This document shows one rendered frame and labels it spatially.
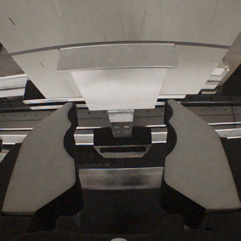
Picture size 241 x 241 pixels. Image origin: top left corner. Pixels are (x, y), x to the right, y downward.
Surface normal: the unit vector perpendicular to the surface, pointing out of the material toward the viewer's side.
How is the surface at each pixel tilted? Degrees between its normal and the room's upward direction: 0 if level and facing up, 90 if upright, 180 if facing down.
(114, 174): 90
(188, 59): 0
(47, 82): 0
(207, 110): 90
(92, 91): 0
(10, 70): 90
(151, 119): 90
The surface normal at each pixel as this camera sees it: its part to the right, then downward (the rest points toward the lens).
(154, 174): -0.02, -0.31
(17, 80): 0.02, 0.95
